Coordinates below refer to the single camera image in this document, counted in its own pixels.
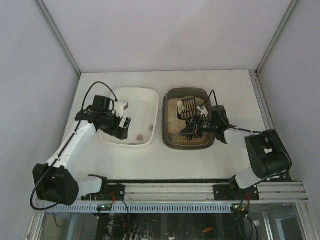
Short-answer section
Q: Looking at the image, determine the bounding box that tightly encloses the black slotted litter scoop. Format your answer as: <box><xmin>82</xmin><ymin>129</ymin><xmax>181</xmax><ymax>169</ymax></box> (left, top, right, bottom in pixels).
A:
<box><xmin>177</xmin><ymin>96</ymin><xmax>197</xmax><ymax>134</ymax></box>

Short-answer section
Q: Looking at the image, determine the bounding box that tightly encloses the brown translucent litter box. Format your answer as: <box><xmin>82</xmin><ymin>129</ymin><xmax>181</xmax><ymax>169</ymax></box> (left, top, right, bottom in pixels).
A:
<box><xmin>161</xmin><ymin>87</ymin><xmax>215</xmax><ymax>150</ymax></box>

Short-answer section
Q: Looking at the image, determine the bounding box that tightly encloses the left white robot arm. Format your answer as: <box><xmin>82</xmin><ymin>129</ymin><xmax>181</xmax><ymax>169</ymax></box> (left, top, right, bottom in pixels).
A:
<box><xmin>31</xmin><ymin>95</ymin><xmax>131</xmax><ymax>206</ymax></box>

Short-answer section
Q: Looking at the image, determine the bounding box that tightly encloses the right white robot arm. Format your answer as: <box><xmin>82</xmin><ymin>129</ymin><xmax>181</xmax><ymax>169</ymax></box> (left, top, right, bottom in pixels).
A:
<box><xmin>180</xmin><ymin>105</ymin><xmax>292</xmax><ymax>200</ymax></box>

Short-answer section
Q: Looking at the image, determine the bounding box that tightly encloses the white plastic tray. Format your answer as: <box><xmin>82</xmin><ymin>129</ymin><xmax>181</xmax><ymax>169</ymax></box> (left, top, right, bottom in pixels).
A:
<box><xmin>99</xmin><ymin>87</ymin><xmax>159</xmax><ymax>148</ymax></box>

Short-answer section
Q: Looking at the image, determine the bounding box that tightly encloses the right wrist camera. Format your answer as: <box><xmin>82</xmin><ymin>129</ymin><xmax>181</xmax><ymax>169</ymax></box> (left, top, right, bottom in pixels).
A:
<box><xmin>196</xmin><ymin>105</ymin><xmax>209</xmax><ymax>120</ymax></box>

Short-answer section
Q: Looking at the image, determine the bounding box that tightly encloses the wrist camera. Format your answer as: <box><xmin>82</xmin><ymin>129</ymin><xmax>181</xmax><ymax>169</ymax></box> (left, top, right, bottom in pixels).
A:
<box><xmin>196</xmin><ymin>105</ymin><xmax>209</xmax><ymax>120</ymax></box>
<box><xmin>114</xmin><ymin>100</ymin><xmax>129</xmax><ymax>118</ymax></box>

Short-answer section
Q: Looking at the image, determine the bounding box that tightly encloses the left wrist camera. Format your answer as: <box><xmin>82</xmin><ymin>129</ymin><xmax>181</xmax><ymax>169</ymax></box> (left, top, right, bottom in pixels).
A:
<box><xmin>114</xmin><ymin>100</ymin><xmax>129</xmax><ymax>118</ymax></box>

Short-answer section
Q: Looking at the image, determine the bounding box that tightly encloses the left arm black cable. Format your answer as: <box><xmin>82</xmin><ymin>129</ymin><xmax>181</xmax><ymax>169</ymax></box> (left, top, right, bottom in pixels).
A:
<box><xmin>29</xmin><ymin>81</ymin><xmax>120</xmax><ymax>211</ymax></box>

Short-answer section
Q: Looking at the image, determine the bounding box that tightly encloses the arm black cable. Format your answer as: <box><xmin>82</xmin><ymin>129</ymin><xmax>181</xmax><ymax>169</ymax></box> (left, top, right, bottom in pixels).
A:
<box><xmin>199</xmin><ymin>89</ymin><xmax>293</xmax><ymax>181</ymax></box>
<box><xmin>29</xmin><ymin>81</ymin><xmax>120</xmax><ymax>211</ymax></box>

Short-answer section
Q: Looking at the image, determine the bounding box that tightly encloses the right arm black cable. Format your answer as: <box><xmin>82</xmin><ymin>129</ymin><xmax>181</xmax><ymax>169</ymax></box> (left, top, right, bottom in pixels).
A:
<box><xmin>199</xmin><ymin>89</ymin><xmax>293</xmax><ymax>181</ymax></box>

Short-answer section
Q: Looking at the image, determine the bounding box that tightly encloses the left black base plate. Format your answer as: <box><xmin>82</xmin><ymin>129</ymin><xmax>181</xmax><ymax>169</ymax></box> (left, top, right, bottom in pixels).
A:
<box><xmin>80</xmin><ymin>175</ymin><xmax>126</xmax><ymax>201</ymax></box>

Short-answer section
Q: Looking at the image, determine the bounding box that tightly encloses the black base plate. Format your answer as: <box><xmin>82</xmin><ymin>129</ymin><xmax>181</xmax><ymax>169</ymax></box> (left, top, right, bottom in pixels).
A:
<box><xmin>213</xmin><ymin>176</ymin><xmax>260</xmax><ymax>201</ymax></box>
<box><xmin>80</xmin><ymin>175</ymin><xmax>126</xmax><ymax>201</ymax></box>

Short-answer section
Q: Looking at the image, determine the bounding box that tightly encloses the right aluminium side rail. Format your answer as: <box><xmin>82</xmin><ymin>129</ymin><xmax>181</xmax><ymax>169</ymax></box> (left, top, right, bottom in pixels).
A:
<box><xmin>248</xmin><ymin>70</ymin><xmax>292</xmax><ymax>181</ymax></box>

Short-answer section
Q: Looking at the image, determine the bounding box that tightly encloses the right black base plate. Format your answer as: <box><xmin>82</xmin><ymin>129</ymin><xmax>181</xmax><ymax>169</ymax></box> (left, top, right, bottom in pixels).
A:
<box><xmin>213</xmin><ymin>176</ymin><xmax>260</xmax><ymax>201</ymax></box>

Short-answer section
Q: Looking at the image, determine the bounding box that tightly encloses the grey slotted cable duct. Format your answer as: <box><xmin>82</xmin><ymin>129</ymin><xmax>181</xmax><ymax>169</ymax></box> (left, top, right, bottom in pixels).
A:
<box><xmin>48</xmin><ymin>202</ymin><xmax>233</xmax><ymax>214</ymax></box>

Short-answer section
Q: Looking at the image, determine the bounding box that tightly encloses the aluminium mounting rail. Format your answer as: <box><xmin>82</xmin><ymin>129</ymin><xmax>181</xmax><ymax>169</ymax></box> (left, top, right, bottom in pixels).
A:
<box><xmin>36</xmin><ymin>181</ymin><xmax>309</xmax><ymax>203</ymax></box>

